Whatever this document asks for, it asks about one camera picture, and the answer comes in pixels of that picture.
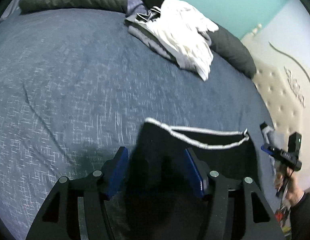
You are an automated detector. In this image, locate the blue-grey bed sheet mattress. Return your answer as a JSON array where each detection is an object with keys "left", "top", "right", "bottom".
[{"left": 0, "top": 9, "right": 271, "bottom": 239}]

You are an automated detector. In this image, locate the person's right hand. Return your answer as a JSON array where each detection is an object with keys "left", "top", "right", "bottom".
[{"left": 274, "top": 167, "right": 304, "bottom": 206}]

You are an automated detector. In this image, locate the black sweater with white trim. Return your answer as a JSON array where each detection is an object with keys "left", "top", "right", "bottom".
[{"left": 111, "top": 118, "right": 258, "bottom": 239}]

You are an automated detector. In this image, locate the black cable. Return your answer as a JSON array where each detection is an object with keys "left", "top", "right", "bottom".
[{"left": 278, "top": 167, "right": 295, "bottom": 213}]

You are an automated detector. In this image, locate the person's right forearm black sleeve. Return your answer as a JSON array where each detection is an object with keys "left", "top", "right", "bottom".
[{"left": 290, "top": 193, "right": 310, "bottom": 240}]

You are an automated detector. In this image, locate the pile of white clothes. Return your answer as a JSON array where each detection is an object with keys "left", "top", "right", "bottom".
[{"left": 126, "top": 0, "right": 219, "bottom": 81}]

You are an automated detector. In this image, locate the cream tufted headboard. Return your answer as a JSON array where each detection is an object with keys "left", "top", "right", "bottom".
[{"left": 241, "top": 24, "right": 310, "bottom": 161}]

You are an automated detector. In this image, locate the dark grey rolled duvet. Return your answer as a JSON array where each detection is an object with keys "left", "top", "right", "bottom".
[{"left": 19, "top": 0, "right": 256, "bottom": 78}]

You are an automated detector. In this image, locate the grey pillow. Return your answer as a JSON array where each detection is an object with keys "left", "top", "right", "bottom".
[{"left": 260, "top": 122, "right": 285, "bottom": 157}]

